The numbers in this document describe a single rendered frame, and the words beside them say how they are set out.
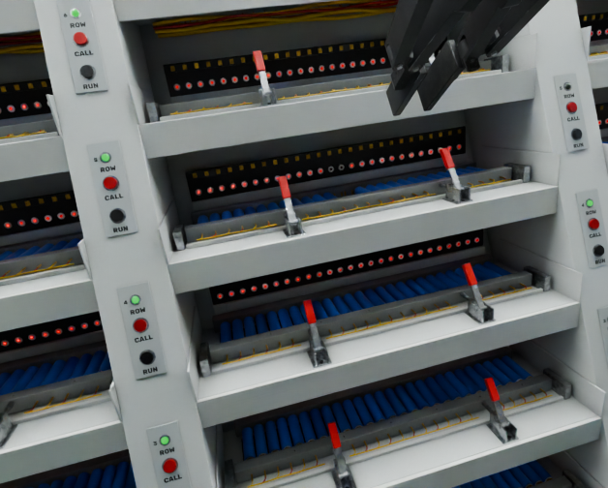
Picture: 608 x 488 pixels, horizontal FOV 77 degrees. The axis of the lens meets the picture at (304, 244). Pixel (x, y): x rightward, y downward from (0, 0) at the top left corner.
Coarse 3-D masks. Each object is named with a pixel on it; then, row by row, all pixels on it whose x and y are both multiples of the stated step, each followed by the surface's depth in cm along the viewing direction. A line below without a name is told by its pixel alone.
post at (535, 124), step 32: (544, 32) 61; (576, 32) 62; (544, 64) 61; (576, 64) 62; (544, 96) 61; (480, 128) 76; (512, 128) 68; (544, 128) 61; (576, 160) 62; (576, 192) 62; (512, 224) 73; (544, 224) 65; (576, 224) 61; (544, 256) 67; (576, 256) 61; (576, 352) 64; (576, 448) 68
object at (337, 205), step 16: (464, 176) 65; (480, 176) 66; (496, 176) 67; (368, 192) 64; (384, 192) 63; (400, 192) 64; (416, 192) 64; (432, 192) 65; (304, 208) 61; (320, 208) 62; (336, 208) 62; (352, 208) 63; (208, 224) 59; (224, 224) 59; (240, 224) 60; (256, 224) 60; (272, 224) 61; (192, 240) 59
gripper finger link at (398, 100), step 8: (424, 64) 34; (416, 72) 34; (424, 72) 34; (416, 80) 35; (392, 88) 39; (408, 88) 36; (416, 88) 36; (392, 96) 40; (400, 96) 38; (408, 96) 37; (392, 104) 40; (400, 104) 38; (392, 112) 40; (400, 112) 40
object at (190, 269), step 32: (480, 160) 78; (512, 160) 69; (544, 160) 62; (256, 192) 70; (480, 192) 64; (512, 192) 61; (544, 192) 61; (160, 224) 52; (320, 224) 59; (352, 224) 57; (384, 224) 56; (416, 224) 58; (448, 224) 59; (480, 224) 60; (192, 256) 53; (224, 256) 53; (256, 256) 54; (288, 256) 55; (320, 256) 56; (352, 256) 57; (192, 288) 53
